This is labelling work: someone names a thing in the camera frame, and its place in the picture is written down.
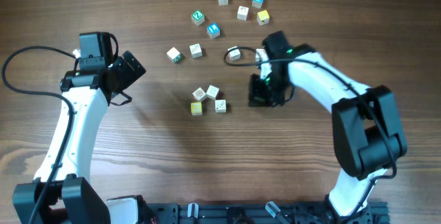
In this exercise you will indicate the blue H wooden block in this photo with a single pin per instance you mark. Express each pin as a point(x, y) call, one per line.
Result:
point(257, 3)

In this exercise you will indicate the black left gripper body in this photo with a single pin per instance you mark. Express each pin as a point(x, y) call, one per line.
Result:
point(125, 74)

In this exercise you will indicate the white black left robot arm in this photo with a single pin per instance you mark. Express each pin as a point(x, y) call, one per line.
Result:
point(61, 190)

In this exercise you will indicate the wooden block red dog picture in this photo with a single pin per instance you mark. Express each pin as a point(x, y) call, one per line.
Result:
point(199, 94)

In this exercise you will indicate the blue L wooden block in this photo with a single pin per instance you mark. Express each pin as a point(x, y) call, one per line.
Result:
point(213, 30)

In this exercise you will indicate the wooden block red drawing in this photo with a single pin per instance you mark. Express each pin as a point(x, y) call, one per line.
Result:
point(233, 53)

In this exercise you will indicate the yellow K wooden block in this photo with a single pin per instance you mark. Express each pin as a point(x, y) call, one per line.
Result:
point(263, 17)

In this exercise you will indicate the wooden block monkey picture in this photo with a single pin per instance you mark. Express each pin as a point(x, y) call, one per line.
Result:
point(242, 13)

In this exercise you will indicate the wooden block sketch picture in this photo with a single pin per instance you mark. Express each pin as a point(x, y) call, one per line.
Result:
point(220, 106)

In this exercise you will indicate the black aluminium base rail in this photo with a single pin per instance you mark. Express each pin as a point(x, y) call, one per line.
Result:
point(193, 213)

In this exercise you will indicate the wooden block green A side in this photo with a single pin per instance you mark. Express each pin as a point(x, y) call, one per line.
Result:
point(174, 55)

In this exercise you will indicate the wooden block fox picture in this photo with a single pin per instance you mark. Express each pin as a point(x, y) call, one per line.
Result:
point(196, 50)

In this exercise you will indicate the wooden block grey drawing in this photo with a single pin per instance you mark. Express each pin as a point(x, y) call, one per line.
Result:
point(261, 55)

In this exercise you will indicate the green Z wooden block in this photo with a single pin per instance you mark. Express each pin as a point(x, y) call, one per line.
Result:
point(198, 17)

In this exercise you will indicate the plain wooden block green side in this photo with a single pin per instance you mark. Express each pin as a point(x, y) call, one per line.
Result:
point(212, 92)

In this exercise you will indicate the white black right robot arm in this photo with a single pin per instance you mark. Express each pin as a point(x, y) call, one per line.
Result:
point(366, 127)

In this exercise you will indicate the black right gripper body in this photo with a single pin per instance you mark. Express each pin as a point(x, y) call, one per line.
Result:
point(269, 89)

